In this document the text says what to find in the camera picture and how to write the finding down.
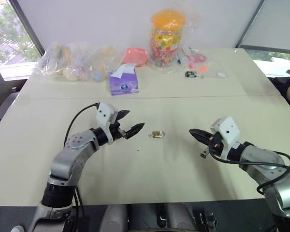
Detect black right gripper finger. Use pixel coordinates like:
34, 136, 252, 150
194, 135, 211, 147
188, 128, 212, 141

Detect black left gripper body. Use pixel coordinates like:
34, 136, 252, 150
109, 120, 127, 143

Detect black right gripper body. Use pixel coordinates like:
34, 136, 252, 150
199, 131, 224, 159

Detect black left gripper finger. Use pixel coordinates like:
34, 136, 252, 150
115, 110, 131, 123
124, 122, 145, 140

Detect small brass padlock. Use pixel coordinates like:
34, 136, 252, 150
147, 130, 166, 140

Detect purple tissue box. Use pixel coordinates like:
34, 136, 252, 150
108, 63, 140, 96

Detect clear bag of yellow toys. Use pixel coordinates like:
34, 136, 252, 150
91, 45, 123, 83

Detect pink plastic bowl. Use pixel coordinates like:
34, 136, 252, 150
121, 47, 148, 68

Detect pink scissors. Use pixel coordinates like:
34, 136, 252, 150
185, 53, 207, 63

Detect clear bag of pastel toys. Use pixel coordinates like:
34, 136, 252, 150
33, 41, 95, 82

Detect grey rounded robot leg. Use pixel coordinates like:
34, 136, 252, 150
164, 203, 197, 232
98, 204, 129, 232

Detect person in dark clothes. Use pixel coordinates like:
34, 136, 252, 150
271, 71, 290, 114

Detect candy jar with orange lid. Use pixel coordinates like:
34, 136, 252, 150
149, 9, 186, 69

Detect clear plastic bag around jar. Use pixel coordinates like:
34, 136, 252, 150
146, 6, 208, 75

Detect dark office chair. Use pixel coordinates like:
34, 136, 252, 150
0, 57, 19, 137

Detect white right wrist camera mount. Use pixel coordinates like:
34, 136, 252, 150
209, 116, 241, 160

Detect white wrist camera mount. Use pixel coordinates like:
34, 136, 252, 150
209, 116, 241, 160
95, 102, 119, 145

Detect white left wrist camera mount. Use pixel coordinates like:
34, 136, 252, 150
95, 102, 119, 145

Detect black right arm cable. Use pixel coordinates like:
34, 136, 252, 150
208, 146, 290, 194

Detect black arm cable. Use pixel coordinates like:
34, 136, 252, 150
208, 146, 290, 194
63, 102, 100, 148

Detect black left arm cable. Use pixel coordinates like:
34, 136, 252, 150
63, 102, 100, 148

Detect black bracket under table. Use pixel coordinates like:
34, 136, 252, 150
192, 209, 218, 232

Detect black window frame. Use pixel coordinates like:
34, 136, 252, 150
9, 0, 45, 57

